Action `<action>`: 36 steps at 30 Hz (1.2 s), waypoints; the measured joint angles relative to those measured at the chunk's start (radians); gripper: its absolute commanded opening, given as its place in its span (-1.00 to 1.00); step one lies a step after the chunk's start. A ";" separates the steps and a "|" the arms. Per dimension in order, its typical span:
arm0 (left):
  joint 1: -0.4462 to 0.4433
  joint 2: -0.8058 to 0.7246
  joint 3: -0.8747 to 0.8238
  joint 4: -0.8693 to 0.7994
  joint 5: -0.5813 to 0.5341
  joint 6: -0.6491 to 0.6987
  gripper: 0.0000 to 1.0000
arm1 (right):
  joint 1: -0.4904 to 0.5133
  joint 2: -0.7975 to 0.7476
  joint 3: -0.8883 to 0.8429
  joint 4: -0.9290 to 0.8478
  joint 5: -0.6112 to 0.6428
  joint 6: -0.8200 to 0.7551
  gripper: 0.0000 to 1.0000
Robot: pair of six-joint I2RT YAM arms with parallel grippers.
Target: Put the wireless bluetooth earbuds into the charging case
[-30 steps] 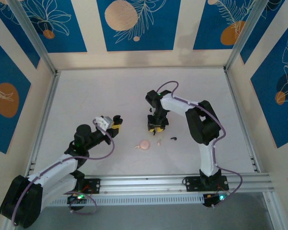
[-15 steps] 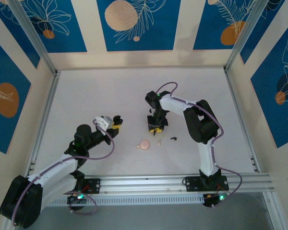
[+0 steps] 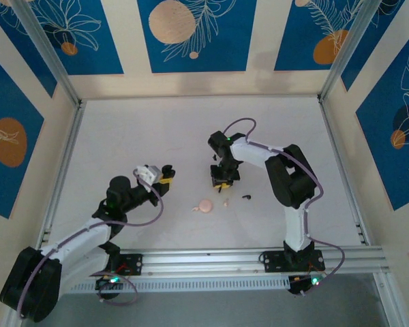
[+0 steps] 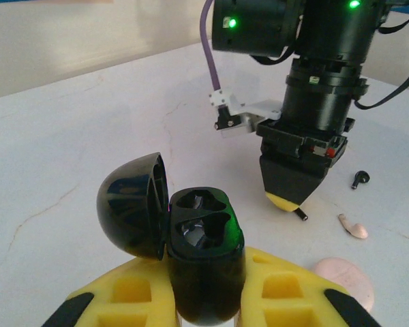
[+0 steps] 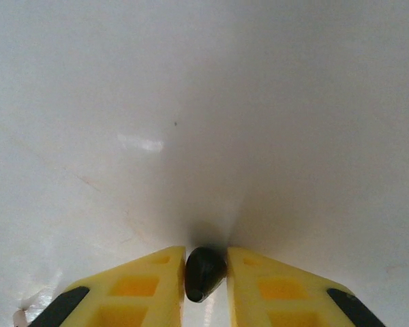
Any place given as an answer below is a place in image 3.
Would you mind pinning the pink earbud charging case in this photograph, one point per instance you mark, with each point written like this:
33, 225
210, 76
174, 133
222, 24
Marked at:
205, 205

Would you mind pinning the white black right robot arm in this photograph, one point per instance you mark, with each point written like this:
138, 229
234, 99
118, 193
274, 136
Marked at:
252, 153

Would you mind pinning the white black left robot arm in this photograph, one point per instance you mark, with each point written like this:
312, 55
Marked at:
82, 238

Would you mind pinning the black controller box green light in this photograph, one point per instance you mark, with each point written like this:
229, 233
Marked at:
105, 282
298, 284

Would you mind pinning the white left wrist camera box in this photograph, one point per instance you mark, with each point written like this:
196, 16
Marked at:
148, 174

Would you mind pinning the aluminium cross rail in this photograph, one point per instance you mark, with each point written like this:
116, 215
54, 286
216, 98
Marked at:
208, 260

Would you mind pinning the aluminium side rail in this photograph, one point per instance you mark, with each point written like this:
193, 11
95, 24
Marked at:
66, 163
341, 163

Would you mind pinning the aluminium frame post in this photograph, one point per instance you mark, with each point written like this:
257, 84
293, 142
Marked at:
351, 44
44, 44

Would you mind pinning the aluminium lower frame bar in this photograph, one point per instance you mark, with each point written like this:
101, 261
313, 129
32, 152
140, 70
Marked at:
390, 306

